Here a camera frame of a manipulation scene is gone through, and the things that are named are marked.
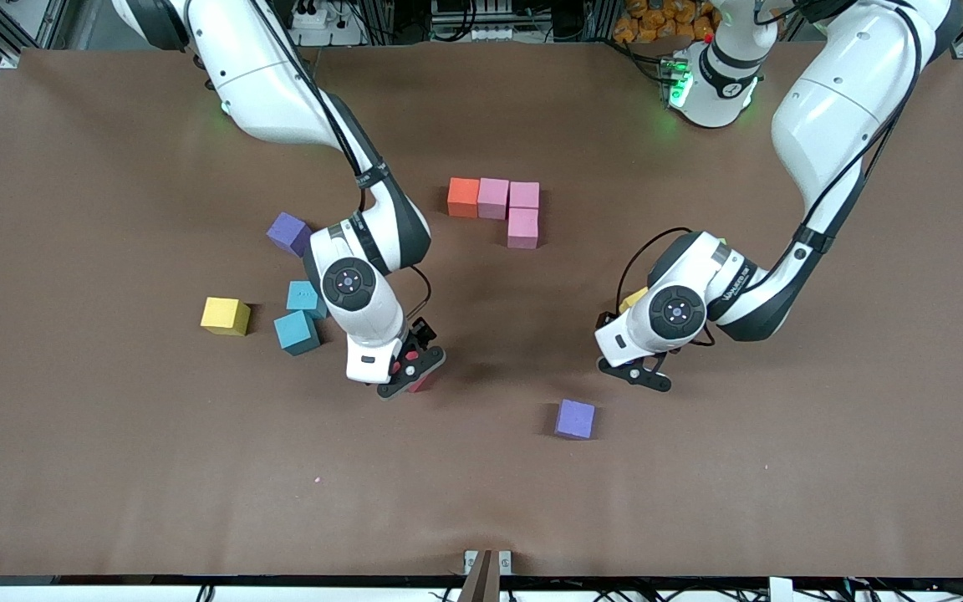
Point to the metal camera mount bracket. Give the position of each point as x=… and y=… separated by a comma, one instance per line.
x=481, y=581

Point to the white power strip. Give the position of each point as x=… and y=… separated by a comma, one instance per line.
x=312, y=17

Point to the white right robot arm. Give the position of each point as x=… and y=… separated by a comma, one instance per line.
x=373, y=334

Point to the orange foam cube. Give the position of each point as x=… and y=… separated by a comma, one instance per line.
x=463, y=198

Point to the purple foam cube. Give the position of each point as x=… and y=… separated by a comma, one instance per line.
x=287, y=234
x=574, y=418

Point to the yellow foam cube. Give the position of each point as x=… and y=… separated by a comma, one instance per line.
x=634, y=298
x=224, y=315

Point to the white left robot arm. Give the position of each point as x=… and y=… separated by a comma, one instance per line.
x=833, y=109

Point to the red foam cube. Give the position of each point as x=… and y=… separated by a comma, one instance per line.
x=421, y=385

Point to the blue foam cube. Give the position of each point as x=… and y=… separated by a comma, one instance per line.
x=302, y=297
x=296, y=332

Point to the table cover sheet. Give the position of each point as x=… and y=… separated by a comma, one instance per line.
x=481, y=502

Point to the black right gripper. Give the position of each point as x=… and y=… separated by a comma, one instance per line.
x=420, y=336

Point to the pink foam cube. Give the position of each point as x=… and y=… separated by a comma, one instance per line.
x=522, y=227
x=524, y=195
x=493, y=198

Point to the orange yellow object pile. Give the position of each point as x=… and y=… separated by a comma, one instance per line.
x=657, y=21

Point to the white electronics box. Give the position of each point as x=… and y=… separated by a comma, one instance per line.
x=481, y=33

